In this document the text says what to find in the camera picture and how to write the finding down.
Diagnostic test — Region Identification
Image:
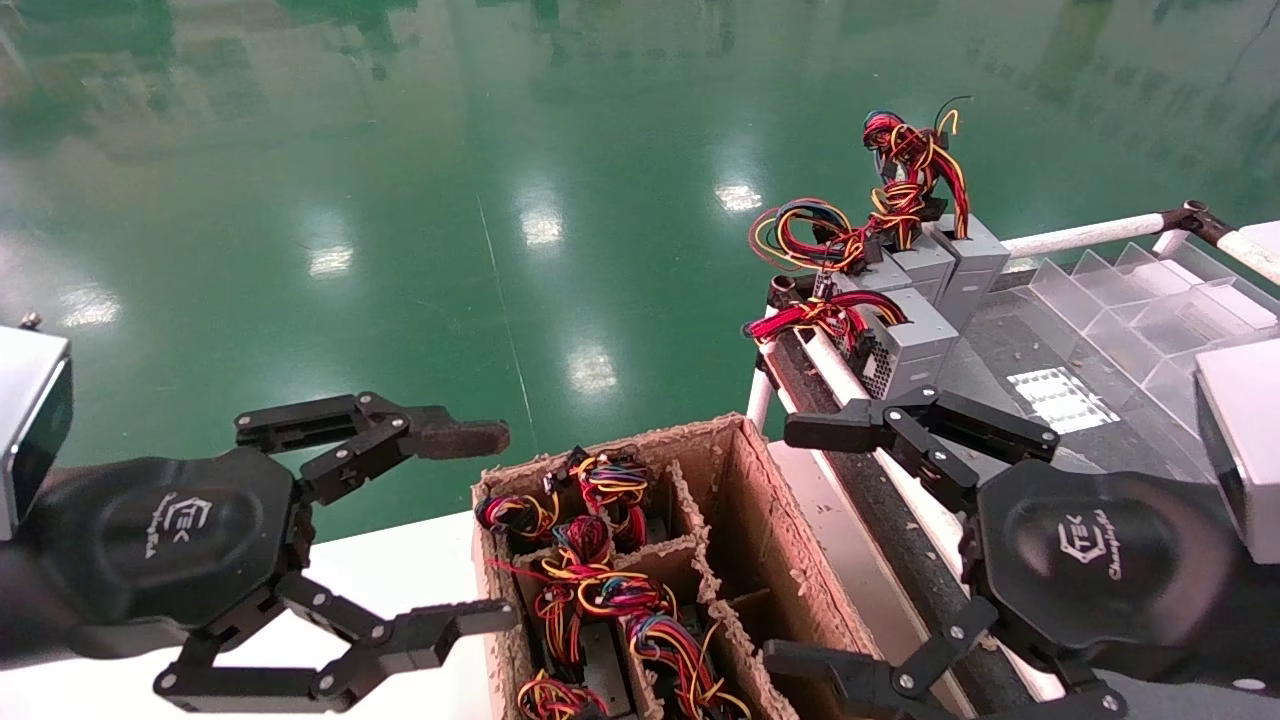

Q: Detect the brown divided cardboard box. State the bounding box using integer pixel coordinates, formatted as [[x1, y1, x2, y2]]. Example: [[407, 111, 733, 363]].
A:
[[470, 413, 901, 720]]

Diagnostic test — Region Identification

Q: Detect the clear acrylic divider tray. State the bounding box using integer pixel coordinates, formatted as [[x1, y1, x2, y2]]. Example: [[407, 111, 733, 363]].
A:
[[1030, 240, 1280, 423]]

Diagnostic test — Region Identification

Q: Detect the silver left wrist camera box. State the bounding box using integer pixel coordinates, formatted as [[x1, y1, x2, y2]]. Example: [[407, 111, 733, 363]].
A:
[[0, 312, 74, 542]]

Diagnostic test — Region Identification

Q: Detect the tall grey power supply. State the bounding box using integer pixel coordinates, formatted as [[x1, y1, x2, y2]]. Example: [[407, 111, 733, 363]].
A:
[[865, 97, 1012, 332]]

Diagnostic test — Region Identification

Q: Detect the grey power supply with wires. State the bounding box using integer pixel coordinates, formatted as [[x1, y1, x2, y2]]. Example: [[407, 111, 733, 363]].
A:
[[872, 180, 957, 307], [749, 198, 913, 301]]

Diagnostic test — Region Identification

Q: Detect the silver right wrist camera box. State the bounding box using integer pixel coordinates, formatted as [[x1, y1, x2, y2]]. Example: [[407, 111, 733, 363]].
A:
[[1194, 338, 1280, 567]]

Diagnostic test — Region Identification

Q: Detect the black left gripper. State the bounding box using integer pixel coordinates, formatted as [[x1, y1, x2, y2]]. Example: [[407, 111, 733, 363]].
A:
[[18, 391, 521, 713]]

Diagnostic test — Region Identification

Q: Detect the grey power supply mesh face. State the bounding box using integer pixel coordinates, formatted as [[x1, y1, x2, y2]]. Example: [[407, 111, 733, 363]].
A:
[[745, 288, 962, 399]]

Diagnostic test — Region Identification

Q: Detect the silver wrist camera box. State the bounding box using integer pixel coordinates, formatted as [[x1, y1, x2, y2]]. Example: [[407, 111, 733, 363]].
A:
[[0, 312, 74, 542], [1194, 338, 1280, 567]]

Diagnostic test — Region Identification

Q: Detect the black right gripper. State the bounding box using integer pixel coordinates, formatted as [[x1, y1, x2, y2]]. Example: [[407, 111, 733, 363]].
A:
[[763, 385, 1246, 720]]

